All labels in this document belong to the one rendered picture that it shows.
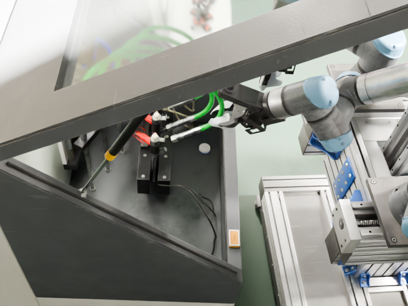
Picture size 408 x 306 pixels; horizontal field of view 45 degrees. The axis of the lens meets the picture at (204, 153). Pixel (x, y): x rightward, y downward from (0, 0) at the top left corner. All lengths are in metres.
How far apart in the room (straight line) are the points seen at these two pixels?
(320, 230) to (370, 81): 1.28
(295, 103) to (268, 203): 1.29
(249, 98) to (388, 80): 0.32
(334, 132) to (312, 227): 1.26
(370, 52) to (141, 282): 0.99
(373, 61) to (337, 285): 1.04
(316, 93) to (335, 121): 0.10
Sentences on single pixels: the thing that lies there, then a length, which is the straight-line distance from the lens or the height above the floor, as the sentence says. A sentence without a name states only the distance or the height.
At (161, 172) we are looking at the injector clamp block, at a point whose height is 0.98.
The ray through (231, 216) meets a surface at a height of 0.95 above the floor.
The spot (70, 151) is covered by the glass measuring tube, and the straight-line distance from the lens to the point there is 1.53.
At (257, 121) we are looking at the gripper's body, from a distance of 1.25.
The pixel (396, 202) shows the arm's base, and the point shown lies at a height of 1.07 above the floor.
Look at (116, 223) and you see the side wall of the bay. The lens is 1.11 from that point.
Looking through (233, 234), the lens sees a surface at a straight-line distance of 1.43.
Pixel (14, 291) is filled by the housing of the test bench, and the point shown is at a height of 0.83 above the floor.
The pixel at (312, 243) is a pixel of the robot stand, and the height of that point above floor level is 0.21.
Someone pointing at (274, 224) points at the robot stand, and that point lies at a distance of 2.33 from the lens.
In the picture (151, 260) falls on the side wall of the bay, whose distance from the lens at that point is 1.26.
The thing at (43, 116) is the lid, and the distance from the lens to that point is 0.86.
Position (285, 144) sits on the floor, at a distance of 2.92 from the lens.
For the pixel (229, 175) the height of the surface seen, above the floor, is 0.95.
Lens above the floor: 2.22
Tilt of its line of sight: 53 degrees down
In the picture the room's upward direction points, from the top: 8 degrees clockwise
